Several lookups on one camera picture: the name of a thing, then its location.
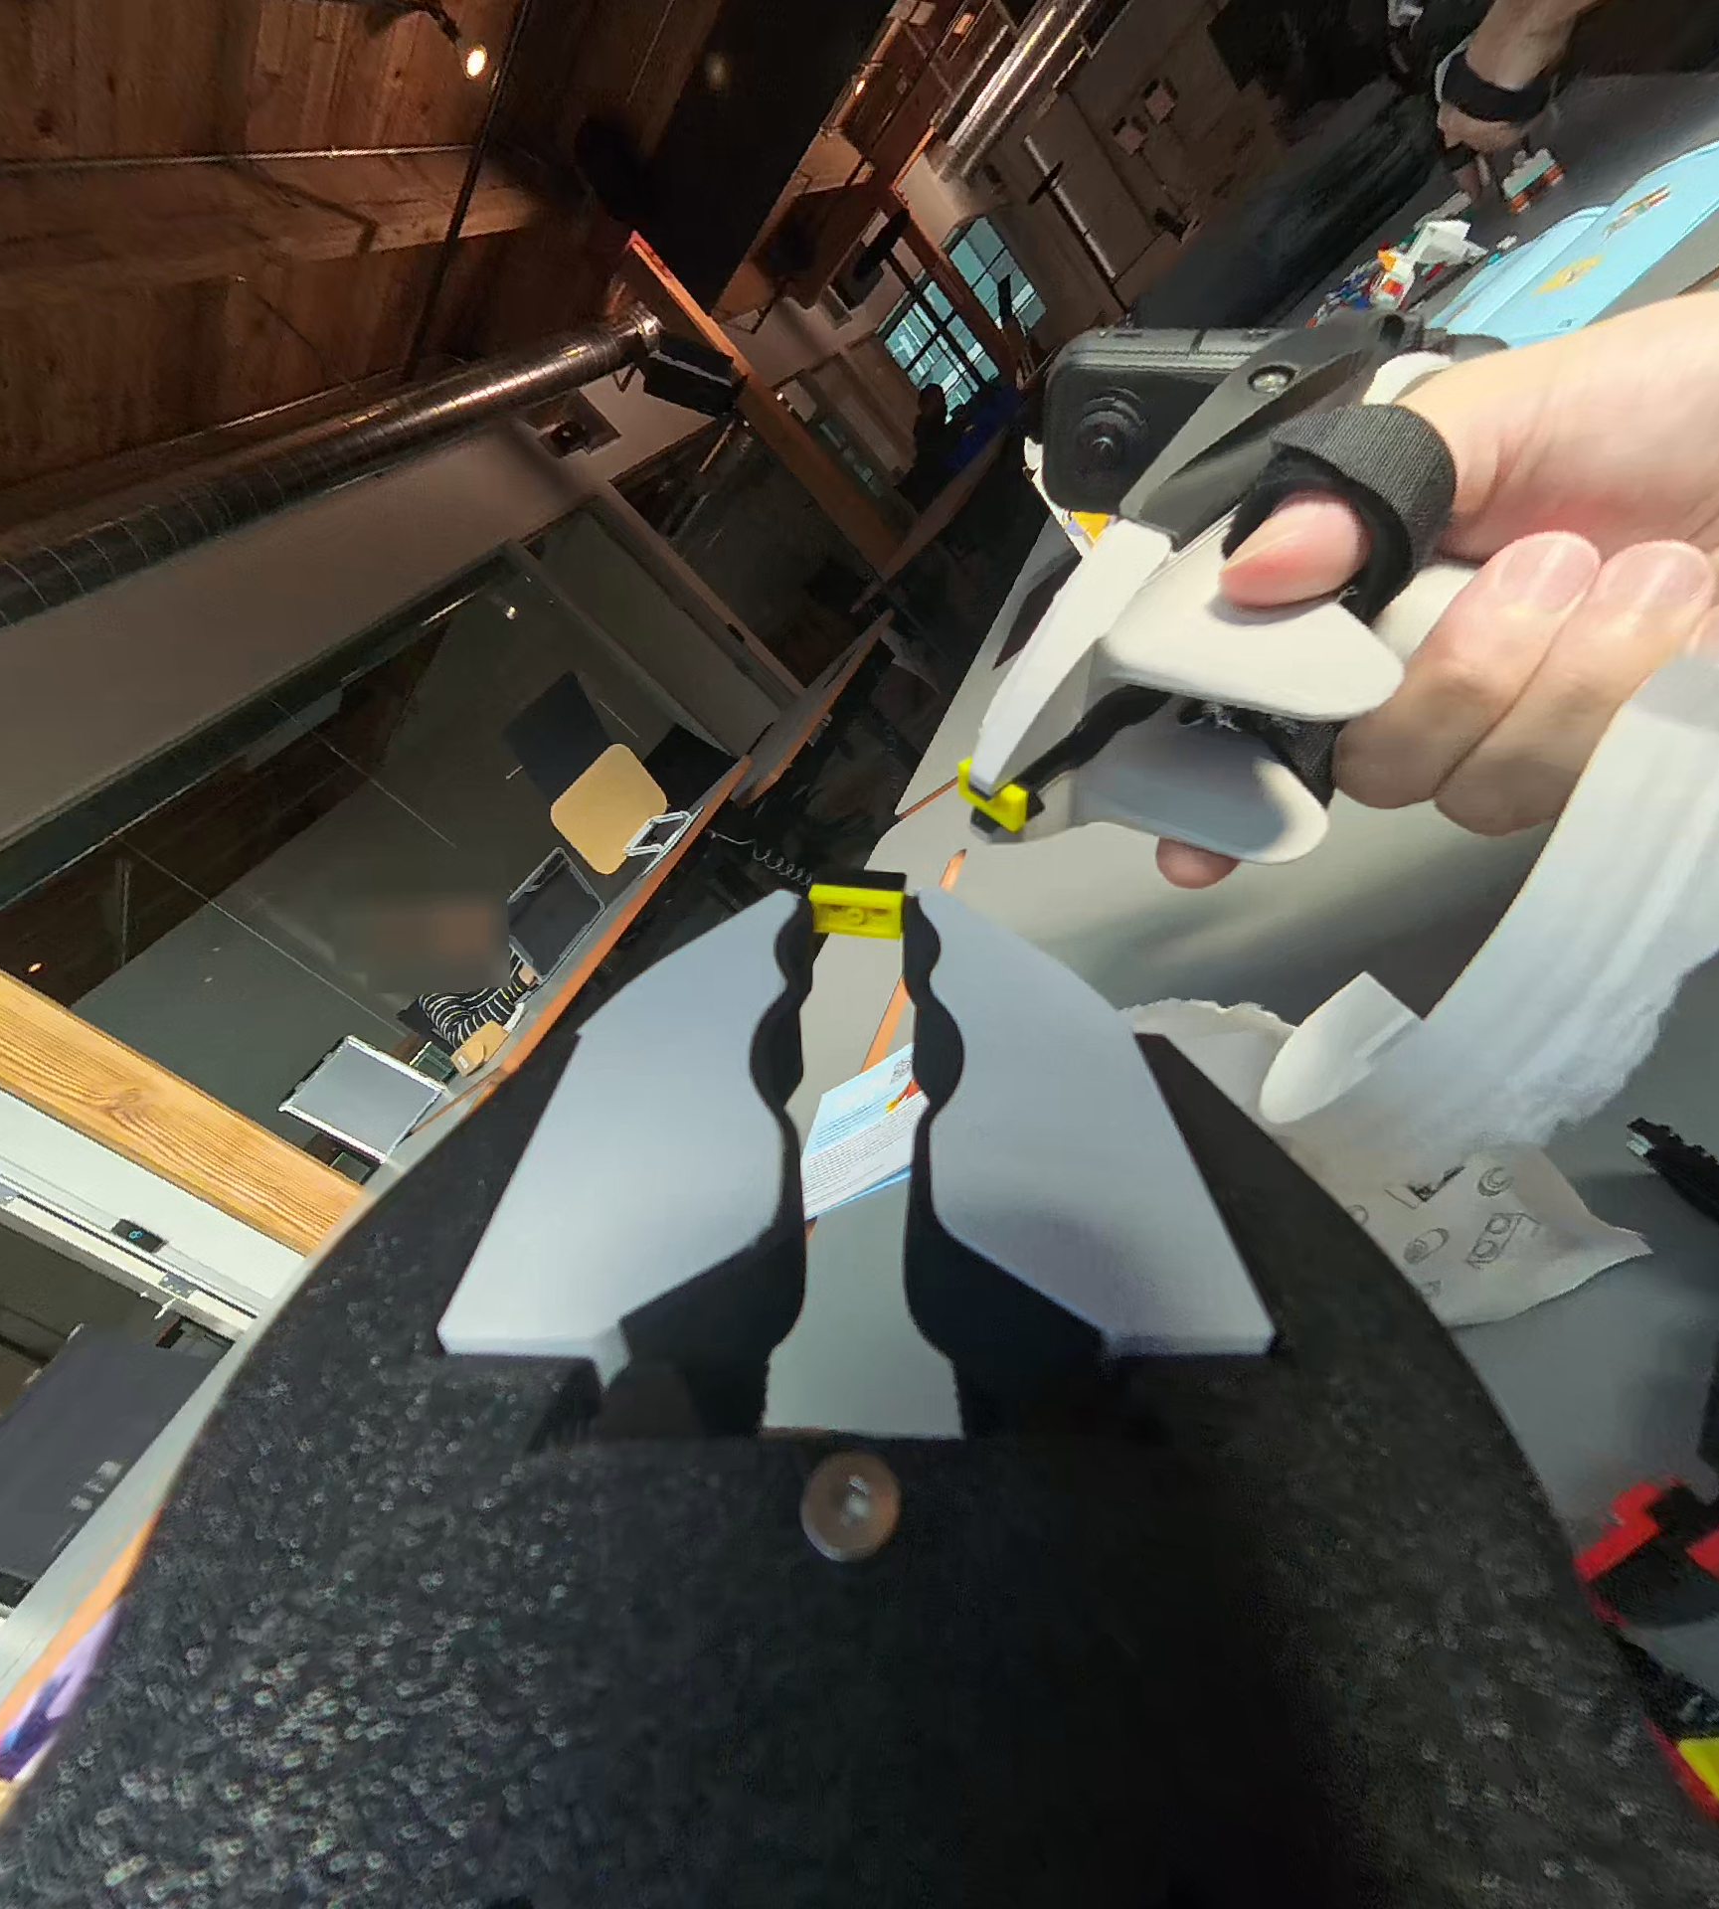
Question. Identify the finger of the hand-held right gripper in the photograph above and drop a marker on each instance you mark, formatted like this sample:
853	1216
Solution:
1082	657

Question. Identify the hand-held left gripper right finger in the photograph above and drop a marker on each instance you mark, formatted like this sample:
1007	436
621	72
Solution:
1098	1180

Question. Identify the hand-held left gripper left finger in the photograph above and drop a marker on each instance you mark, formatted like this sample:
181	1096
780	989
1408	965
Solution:
621	1180

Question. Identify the small yellow lego plate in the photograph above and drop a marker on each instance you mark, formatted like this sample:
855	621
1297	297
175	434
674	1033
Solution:
859	907
993	800

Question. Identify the torn printed white paper bag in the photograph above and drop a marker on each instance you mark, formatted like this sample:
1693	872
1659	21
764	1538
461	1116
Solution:
1576	955

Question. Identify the black red yellow lego build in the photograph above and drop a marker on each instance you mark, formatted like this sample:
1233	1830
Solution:
1695	1538

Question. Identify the person's right hand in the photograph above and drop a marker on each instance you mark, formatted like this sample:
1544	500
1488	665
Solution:
1605	508

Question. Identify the white blue instruction leaflet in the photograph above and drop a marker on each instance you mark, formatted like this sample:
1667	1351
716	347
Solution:
859	1134

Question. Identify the wooden seat chair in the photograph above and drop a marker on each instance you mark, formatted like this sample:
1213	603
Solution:
613	806

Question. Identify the light wooden beam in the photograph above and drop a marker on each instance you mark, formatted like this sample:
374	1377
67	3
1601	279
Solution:
113	1090

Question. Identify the long ceiling duct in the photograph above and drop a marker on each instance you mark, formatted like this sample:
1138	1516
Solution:
262	494

